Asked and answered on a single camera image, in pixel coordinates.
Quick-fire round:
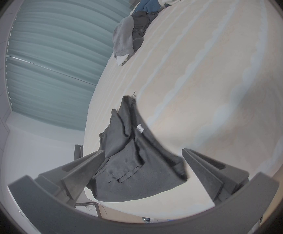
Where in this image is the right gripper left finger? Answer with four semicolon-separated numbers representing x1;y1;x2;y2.
35;150;106;202

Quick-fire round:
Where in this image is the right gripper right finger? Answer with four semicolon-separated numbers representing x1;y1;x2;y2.
182;148;250;202

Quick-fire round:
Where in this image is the black T-shirt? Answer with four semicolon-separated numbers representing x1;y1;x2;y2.
86;95;189;202

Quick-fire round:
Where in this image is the bed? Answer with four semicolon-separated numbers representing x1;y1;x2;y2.
73;0;283;225

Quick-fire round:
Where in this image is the pile of clothes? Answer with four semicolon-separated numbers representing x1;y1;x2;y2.
112;0;188;66

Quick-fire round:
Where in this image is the blue-green curtain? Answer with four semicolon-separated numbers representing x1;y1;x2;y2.
6;56;98;132
7;0;142;86

